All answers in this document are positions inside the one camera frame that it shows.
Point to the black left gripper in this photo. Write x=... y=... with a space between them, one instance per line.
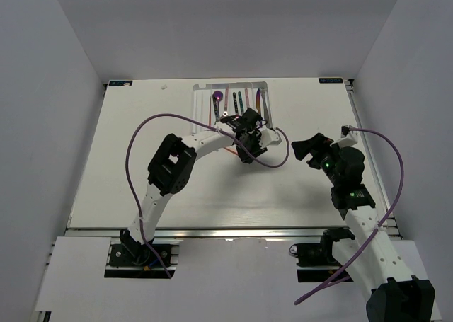
x=248 y=158

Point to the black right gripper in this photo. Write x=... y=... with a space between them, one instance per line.
x=302 y=148

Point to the teal handle fork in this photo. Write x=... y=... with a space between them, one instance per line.
x=240 y=102

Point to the silver ornate knife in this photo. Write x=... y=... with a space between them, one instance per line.
x=266 y=108

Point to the orange chopstick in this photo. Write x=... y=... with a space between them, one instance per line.
x=212 y=120
x=231 y=151

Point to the pink handle spoon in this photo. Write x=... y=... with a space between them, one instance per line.
x=226 y=102

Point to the black handle fork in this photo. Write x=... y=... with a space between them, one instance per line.
x=236 y=109

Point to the iridescent rainbow knife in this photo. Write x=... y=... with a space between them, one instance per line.
x=259 y=101

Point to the pink handle fork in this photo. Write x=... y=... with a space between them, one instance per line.
x=248 y=105

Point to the iridescent purple spoon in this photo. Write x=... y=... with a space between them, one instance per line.
x=217 y=97

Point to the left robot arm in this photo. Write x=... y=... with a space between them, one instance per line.
x=171 y=166

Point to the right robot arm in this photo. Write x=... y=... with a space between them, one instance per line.
x=362 y=249

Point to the white cutlery tray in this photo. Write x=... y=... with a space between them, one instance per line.
x=252 y=87

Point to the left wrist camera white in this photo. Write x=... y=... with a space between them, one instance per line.
x=269 y=137

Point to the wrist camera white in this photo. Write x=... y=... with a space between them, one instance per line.
x=348 y=137
x=269 y=137

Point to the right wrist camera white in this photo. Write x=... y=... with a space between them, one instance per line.
x=348 y=137

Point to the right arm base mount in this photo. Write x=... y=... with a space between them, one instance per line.
x=314 y=260

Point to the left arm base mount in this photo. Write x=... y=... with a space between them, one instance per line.
x=129 y=259

